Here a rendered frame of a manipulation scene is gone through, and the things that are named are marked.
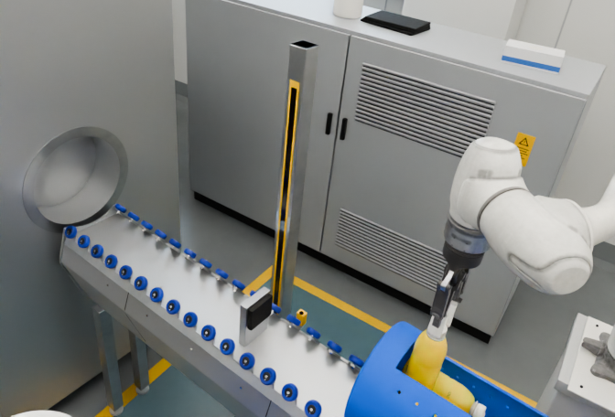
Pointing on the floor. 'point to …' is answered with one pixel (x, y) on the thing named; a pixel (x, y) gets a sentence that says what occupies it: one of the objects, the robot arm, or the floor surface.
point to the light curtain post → (293, 169)
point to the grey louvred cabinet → (368, 133)
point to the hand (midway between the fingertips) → (442, 318)
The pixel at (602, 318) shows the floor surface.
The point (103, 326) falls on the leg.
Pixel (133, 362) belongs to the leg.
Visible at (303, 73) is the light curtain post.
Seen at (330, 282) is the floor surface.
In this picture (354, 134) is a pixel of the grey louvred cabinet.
